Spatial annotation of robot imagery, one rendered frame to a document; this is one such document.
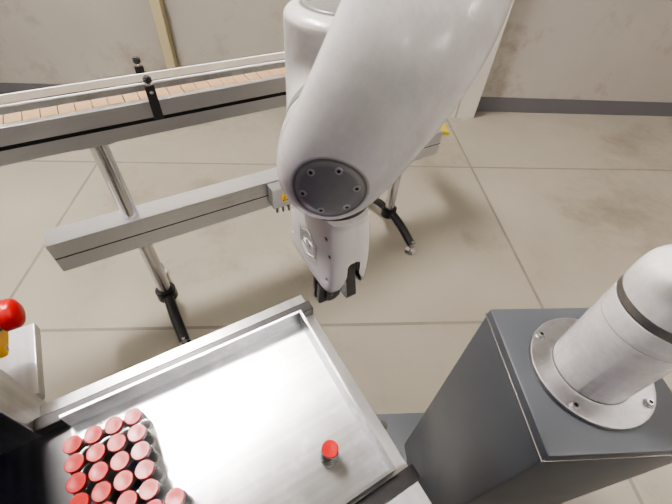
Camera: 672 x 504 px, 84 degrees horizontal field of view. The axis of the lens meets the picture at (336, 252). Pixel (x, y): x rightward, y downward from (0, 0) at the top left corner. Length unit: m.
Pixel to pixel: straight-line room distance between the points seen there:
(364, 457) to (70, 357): 1.47
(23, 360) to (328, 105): 0.63
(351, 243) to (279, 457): 0.31
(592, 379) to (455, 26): 0.57
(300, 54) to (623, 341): 0.52
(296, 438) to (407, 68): 0.48
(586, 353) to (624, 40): 3.28
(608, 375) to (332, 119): 0.56
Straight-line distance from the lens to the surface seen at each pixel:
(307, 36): 0.28
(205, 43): 3.11
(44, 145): 1.22
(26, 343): 0.76
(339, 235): 0.35
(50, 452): 0.65
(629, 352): 0.63
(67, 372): 1.82
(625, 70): 3.93
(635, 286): 0.59
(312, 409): 0.58
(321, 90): 0.21
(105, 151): 1.27
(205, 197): 1.42
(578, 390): 0.72
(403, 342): 1.67
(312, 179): 0.23
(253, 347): 0.62
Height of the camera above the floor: 1.42
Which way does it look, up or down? 47 degrees down
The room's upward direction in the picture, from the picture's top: 5 degrees clockwise
